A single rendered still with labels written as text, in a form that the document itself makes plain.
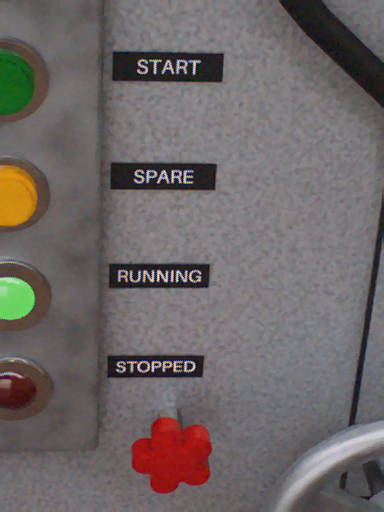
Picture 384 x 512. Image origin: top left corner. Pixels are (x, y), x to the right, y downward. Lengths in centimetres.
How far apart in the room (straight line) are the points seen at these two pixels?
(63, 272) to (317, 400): 15
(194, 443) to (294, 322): 7
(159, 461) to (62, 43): 20
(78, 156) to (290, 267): 12
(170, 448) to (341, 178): 15
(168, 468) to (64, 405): 6
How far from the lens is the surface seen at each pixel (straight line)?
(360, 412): 63
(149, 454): 57
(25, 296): 53
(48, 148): 50
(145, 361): 58
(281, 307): 57
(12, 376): 56
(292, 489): 57
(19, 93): 48
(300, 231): 55
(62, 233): 52
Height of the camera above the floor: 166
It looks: 31 degrees down
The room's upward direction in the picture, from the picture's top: 3 degrees clockwise
